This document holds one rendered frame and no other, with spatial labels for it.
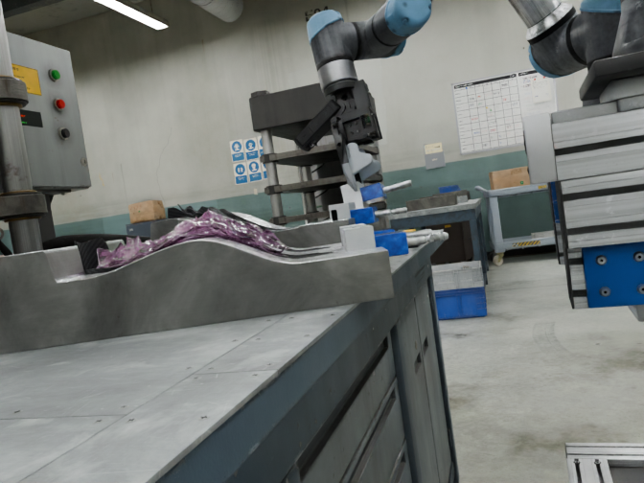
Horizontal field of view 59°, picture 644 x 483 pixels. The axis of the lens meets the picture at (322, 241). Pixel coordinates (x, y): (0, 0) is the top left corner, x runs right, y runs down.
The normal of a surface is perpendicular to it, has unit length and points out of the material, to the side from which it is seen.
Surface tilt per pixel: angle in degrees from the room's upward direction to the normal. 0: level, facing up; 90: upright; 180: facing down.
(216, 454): 90
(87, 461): 0
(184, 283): 90
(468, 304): 91
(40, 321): 90
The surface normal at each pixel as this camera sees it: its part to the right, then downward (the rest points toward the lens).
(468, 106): -0.29, 0.09
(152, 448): -0.14, -0.99
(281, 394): 0.95, -0.12
